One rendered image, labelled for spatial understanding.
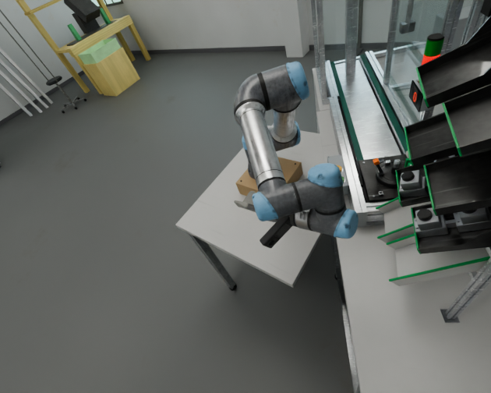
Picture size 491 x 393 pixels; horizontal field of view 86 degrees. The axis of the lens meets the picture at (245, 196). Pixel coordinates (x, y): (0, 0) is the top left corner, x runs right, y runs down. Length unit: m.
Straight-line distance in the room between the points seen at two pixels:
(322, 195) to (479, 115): 0.31
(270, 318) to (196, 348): 0.54
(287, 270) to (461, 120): 0.77
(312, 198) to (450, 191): 0.28
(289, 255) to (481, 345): 0.64
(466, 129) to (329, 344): 1.54
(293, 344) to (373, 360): 0.96
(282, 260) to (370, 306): 0.36
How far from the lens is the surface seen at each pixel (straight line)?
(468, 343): 1.11
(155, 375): 2.20
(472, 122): 0.61
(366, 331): 1.05
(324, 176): 0.63
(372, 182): 1.24
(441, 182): 0.72
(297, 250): 1.17
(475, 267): 0.87
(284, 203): 0.63
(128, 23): 7.41
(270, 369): 1.93
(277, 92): 0.86
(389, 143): 1.51
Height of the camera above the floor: 1.87
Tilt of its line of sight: 46 degrees down
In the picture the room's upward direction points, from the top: 22 degrees counter-clockwise
